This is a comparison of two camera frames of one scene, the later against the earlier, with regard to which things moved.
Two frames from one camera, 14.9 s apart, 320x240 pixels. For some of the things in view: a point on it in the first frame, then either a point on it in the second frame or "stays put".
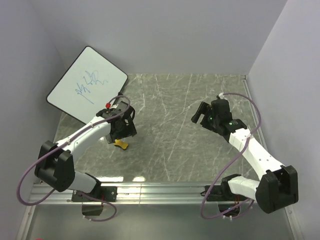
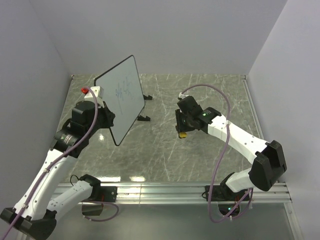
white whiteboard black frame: [90, 83] -> [123, 94]
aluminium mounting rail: [135, 194] stays put
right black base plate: [222, 193] stays put
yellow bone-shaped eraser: [122, 144] -> [182, 135]
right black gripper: [203, 108] -> [180, 127]
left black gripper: [129, 130] -> [109, 116]
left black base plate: [104, 193] stays put
